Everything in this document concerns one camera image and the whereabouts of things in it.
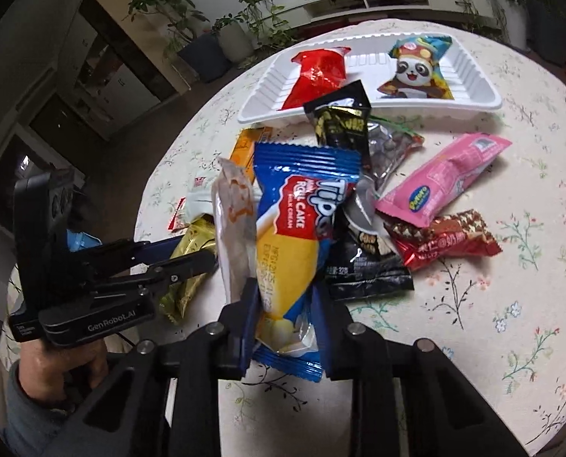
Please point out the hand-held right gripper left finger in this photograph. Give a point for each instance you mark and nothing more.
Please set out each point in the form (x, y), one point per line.
(249, 338)

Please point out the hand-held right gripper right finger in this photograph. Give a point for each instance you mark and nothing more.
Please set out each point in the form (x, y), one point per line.
(325, 342)

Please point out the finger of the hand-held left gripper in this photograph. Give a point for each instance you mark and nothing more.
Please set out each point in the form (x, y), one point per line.
(130, 253)
(168, 273)

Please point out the white red snack packet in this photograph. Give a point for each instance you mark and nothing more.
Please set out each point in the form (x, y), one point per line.
(192, 207)

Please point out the blue roll cake packet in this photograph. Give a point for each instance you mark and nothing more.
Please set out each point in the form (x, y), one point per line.
(302, 214)

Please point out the red brown chocolate snack packet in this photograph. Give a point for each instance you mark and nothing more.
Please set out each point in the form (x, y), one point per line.
(445, 240)

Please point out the pink snack packet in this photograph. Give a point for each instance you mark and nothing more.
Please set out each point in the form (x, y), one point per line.
(440, 176)

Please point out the black gold snack packet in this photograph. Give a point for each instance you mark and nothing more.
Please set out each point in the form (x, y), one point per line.
(340, 123)

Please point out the white plastic tray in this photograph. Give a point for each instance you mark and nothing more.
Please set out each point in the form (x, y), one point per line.
(365, 62)

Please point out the person's left forearm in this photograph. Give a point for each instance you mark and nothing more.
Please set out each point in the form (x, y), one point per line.
(30, 423)

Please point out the person's left hand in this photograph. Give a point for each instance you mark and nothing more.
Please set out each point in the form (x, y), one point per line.
(45, 371)

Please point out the white orange translucent snack packet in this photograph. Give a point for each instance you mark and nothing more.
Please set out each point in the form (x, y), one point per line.
(235, 228)

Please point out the glossy black snack packet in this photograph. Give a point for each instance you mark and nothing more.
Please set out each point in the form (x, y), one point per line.
(364, 266)

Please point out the clear silver chocolate packet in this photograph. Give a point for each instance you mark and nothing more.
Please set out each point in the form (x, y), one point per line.
(390, 150)

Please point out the tall plant in dark pot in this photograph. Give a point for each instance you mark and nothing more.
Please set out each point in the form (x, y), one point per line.
(202, 57)

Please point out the plant in white ribbed pot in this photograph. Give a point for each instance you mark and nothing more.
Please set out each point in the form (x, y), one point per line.
(235, 40)

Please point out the shiny red snack packet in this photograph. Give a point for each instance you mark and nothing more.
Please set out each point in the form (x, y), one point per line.
(316, 76)

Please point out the blue panda snack packet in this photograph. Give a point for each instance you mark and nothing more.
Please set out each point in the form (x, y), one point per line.
(416, 69)

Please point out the white television cabinet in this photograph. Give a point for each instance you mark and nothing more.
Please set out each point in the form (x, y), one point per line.
(387, 0)

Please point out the plant in smooth white pot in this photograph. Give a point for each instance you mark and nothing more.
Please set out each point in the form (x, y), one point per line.
(514, 24)

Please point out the broad-leaf plant in dark pot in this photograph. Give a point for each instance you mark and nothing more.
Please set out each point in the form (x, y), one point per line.
(549, 33)

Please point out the dark wooden wall cabinet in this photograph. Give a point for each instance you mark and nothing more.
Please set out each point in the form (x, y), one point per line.
(97, 71)

